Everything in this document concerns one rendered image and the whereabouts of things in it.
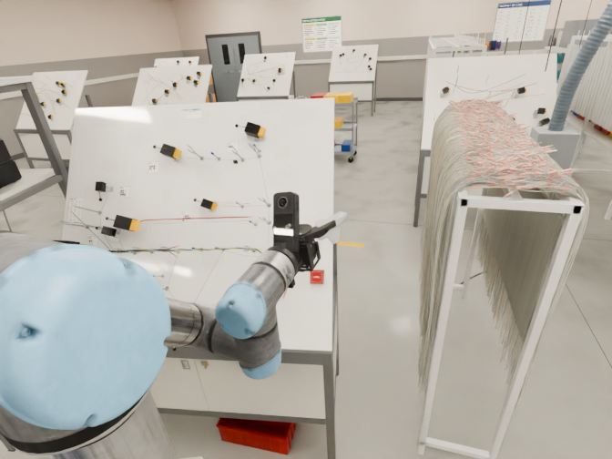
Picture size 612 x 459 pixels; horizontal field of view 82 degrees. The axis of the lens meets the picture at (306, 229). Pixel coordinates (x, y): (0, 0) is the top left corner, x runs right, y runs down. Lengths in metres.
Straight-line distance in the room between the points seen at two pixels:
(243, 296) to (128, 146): 1.33
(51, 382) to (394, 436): 2.10
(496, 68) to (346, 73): 6.16
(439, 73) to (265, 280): 3.85
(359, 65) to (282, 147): 8.69
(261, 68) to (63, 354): 8.33
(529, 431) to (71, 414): 2.37
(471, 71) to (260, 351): 3.94
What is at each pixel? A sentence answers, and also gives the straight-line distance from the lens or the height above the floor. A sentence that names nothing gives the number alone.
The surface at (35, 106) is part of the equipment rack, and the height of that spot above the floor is 1.74.
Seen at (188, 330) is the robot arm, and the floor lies 1.52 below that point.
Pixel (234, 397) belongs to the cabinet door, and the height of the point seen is 0.51.
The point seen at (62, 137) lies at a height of 0.76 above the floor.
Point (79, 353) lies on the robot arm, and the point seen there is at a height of 1.76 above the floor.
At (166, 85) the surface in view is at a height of 1.43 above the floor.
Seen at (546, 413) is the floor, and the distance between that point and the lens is 2.61.
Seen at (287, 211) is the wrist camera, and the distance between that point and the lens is 0.67.
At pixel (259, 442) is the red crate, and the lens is 2.19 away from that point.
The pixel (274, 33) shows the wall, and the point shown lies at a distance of 12.83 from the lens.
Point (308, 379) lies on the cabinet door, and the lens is 1.62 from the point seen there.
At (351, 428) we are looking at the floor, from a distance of 2.28.
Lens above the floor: 1.93
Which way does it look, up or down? 28 degrees down
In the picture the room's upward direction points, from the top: 4 degrees counter-clockwise
